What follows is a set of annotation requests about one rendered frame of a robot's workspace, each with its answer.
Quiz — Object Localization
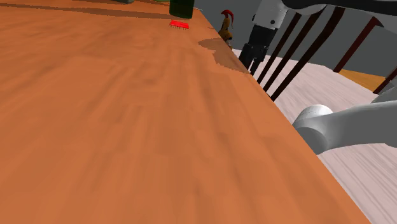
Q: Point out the dark red wooden chair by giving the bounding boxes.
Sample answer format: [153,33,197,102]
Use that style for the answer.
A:
[256,5,397,102]

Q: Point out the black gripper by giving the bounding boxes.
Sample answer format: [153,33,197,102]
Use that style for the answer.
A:
[238,24,278,76]

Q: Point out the dark green bottle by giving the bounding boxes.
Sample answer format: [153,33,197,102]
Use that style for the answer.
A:
[169,0,195,20]

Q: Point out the flat red comb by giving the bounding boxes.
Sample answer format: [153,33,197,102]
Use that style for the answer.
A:
[169,20,190,31]

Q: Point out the brown rooster figure red crest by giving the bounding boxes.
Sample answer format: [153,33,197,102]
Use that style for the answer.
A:
[218,9,234,51]

